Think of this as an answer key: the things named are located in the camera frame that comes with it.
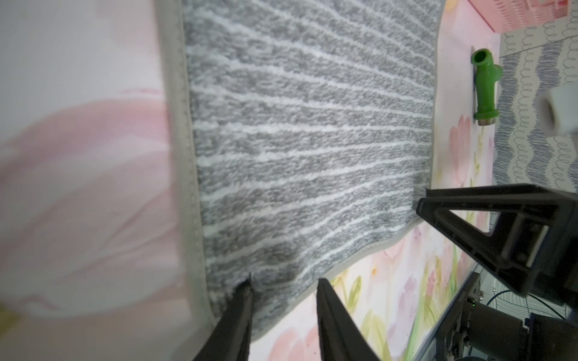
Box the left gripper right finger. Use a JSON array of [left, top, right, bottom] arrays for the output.
[[316, 278, 379, 361]]

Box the white pipe fitting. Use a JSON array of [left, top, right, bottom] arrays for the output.
[[536, 82, 577, 137]]

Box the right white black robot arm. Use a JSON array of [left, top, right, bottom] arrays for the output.
[[416, 184, 577, 360]]

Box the right green pipe fitting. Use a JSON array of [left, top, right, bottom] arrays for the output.
[[471, 48, 503, 126]]

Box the grey striped square dishcloth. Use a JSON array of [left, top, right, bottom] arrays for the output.
[[154, 1, 444, 338]]

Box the pink plastic basket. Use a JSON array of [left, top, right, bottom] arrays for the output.
[[469, 0, 570, 34]]

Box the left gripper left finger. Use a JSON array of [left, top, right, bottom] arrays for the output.
[[194, 278, 253, 361]]

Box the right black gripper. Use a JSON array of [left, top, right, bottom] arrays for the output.
[[416, 184, 577, 307]]

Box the floral pink table mat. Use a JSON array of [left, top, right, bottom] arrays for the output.
[[1, 1, 501, 360]]

